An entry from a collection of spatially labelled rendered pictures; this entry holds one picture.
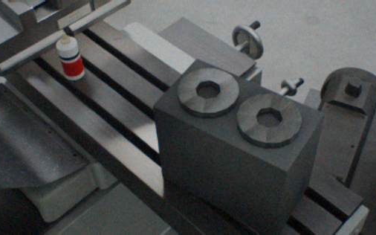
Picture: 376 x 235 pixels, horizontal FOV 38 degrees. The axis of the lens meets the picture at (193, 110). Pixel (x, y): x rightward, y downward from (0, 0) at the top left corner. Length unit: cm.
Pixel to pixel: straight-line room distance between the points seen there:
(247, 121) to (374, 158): 80
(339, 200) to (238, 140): 25
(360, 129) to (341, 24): 130
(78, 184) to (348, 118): 78
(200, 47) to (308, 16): 140
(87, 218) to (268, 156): 58
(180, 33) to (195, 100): 73
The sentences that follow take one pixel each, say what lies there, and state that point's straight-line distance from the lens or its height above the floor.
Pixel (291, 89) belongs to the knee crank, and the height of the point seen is 56.
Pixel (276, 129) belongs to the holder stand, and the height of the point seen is 117.
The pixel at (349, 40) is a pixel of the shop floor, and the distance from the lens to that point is 269.
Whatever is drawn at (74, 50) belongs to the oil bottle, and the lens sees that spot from 107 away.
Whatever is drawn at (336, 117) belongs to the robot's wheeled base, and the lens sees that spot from 154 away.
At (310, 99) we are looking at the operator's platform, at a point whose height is 40.
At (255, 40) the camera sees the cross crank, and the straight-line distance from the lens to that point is 156.
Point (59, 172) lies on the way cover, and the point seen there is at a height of 91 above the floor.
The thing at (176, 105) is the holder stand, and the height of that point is 115.
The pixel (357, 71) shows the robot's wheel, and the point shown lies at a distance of 167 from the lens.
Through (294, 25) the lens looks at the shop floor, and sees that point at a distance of 272.
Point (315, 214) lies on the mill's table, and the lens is 91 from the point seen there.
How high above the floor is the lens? 174
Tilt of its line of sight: 49 degrees down
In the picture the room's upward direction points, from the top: 3 degrees counter-clockwise
